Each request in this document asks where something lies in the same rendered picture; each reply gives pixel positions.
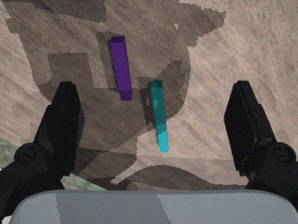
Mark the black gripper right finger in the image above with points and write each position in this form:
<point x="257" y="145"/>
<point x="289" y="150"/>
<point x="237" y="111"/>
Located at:
<point x="255" y="148"/>

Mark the turquoise rod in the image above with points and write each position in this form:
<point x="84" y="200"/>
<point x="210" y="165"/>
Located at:
<point x="160" y="116"/>

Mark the purple rod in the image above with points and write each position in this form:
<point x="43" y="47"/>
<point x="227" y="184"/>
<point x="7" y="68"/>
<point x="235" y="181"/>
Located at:
<point x="120" y="58"/>

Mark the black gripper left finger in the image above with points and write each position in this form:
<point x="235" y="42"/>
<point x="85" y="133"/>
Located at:
<point x="40" y="166"/>

